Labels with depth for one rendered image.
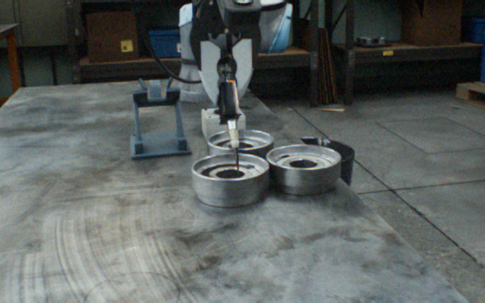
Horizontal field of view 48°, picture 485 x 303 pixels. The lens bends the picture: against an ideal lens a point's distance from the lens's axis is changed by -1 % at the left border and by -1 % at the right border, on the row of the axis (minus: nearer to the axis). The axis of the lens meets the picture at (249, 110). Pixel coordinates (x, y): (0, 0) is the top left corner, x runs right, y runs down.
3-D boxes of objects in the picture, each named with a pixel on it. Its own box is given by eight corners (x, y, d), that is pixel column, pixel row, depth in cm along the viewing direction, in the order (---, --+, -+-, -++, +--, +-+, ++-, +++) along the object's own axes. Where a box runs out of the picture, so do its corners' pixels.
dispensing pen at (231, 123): (231, 178, 69) (215, 58, 75) (226, 185, 73) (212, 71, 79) (247, 176, 70) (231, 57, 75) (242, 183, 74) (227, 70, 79)
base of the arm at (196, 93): (173, 91, 141) (172, 53, 139) (231, 87, 144) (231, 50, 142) (178, 104, 127) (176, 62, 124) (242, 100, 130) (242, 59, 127)
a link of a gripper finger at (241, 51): (248, 93, 82) (242, 31, 79) (258, 102, 76) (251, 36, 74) (228, 96, 81) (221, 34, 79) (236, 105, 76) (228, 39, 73)
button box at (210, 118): (246, 140, 99) (246, 114, 98) (207, 142, 98) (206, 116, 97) (237, 128, 107) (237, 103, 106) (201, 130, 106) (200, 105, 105)
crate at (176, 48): (212, 50, 466) (211, 23, 461) (217, 56, 430) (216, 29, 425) (151, 52, 459) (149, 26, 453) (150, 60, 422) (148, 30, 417)
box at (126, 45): (149, 60, 420) (146, 10, 410) (82, 64, 406) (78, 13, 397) (143, 53, 457) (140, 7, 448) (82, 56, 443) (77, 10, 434)
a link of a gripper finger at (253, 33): (261, 65, 77) (254, 1, 74) (264, 66, 75) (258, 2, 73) (228, 70, 76) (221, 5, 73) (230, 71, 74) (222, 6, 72)
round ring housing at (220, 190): (231, 217, 68) (230, 186, 67) (176, 195, 75) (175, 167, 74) (285, 192, 76) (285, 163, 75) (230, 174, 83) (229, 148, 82)
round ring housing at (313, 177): (355, 185, 77) (356, 158, 76) (297, 204, 72) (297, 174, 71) (307, 165, 86) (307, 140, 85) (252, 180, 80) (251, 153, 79)
